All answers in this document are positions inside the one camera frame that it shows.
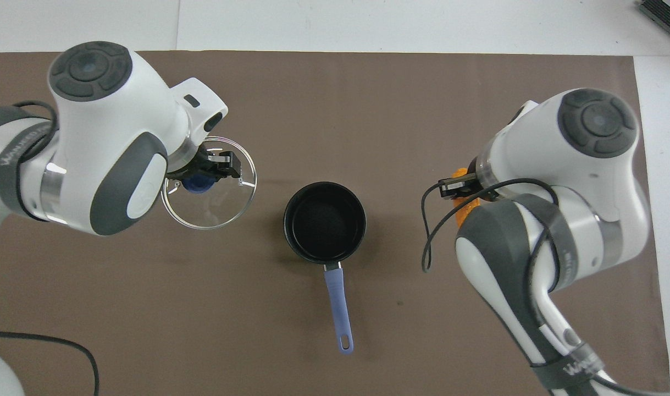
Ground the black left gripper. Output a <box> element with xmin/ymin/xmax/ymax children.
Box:
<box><xmin>194</xmin><ymin>150</ymin><xmax>242</xmax><ymax>181</ymax></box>

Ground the black pot lavender handle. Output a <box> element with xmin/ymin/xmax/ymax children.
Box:
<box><xmin>283</xmin><ymin>181</ymin><xmax>367</xmax><ymax>354</ymax></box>

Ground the glass lid blue knob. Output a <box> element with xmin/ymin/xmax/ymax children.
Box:
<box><xmin>160</xmin><ymin>136</ymin><xmax>257</xmax><ymax>230</ymax></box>

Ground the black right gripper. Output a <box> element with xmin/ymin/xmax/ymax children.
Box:
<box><xmin>438</xmin><ymin>172</ymin><xmax>497</xmax><ymax>203</ymax></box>

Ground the brown table mat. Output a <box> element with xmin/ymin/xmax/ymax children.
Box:
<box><xmin>0</xmin><ymin>51</ymin><xmax>670</xmax><ymax>396</ymax></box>

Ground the black ribbed metal device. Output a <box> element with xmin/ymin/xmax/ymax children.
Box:
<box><xmin>637</xmin><ymin>0</ymin><xmax>670</xmax><ymax>31</ymax></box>

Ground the yellow toy corn cob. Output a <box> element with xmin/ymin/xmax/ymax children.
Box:
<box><xmin>453</xmin><ymin>167</ymin><xmax>481</xmax><ymax>227</ymax></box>

